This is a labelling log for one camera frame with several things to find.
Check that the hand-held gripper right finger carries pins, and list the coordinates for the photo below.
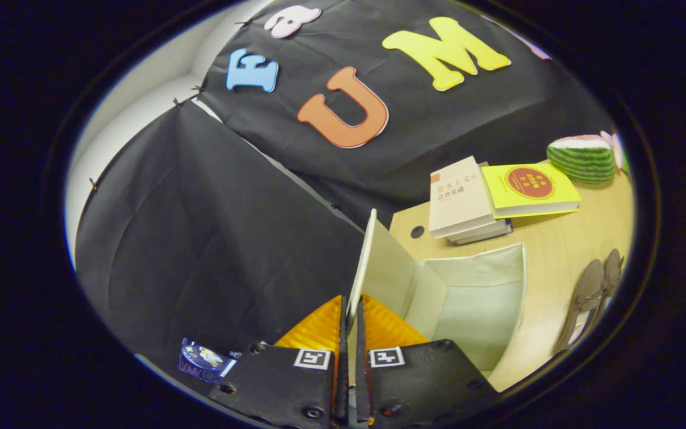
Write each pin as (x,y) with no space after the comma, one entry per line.
(362,387)

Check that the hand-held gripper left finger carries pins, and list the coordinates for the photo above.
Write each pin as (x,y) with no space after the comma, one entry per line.
(342,387)

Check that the pale green fabric storage box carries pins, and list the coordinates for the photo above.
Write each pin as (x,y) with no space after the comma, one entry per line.
(474,304)

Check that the brown fuzzy shoe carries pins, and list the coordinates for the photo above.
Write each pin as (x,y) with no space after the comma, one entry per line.
(581,298)
(614,271)

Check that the blue printed packet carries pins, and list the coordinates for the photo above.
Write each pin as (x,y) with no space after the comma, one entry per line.
(203,360)

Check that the grey book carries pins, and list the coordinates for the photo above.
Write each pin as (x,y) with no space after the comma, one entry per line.
(486,232)

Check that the beige book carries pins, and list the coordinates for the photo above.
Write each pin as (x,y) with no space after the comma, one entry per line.
(459,196)

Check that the yellow book with red circle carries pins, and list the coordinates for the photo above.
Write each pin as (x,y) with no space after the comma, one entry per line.
(527,187)

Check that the watermelon slice plush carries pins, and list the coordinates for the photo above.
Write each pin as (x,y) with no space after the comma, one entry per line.
(581,161)

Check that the pink and green plush toy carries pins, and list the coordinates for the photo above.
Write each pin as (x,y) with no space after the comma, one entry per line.
(617,149)

